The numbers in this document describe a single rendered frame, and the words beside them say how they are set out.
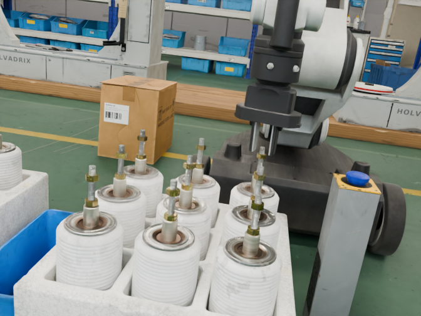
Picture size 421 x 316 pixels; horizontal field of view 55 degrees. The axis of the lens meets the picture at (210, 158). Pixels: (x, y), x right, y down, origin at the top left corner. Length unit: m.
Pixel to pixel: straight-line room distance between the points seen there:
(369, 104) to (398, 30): 4.35
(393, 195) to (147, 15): 2.01
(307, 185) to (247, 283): 0.57
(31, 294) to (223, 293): 0.26
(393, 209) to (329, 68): 0.40
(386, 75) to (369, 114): 2.41
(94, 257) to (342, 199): 0.42
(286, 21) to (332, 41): 0.33
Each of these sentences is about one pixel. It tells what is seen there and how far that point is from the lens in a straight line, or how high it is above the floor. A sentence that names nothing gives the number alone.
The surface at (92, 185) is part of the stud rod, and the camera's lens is 0.60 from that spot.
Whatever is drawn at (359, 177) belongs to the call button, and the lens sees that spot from 0.74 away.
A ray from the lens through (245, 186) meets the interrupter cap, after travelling 0.81.
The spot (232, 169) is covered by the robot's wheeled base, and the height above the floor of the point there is 0.19.
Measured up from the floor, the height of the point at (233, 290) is 0.21.
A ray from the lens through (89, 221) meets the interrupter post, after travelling 0.61.
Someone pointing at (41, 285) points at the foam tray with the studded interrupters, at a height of 0.18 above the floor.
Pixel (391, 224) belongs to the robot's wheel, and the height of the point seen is 0.13.
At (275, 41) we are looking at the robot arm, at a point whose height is 0.54.
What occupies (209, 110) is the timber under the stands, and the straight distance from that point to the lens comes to 2.56.
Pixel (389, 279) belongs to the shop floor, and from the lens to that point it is 1.15.
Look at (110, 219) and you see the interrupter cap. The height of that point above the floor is 0.25.
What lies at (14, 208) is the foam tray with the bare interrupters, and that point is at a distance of 0.91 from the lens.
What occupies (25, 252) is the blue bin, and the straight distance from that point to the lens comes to 0.92.
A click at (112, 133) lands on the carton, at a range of 1.65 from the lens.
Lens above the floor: 0.54
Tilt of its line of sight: 18 degrees down
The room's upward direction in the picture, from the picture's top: 7 degrees clockwise
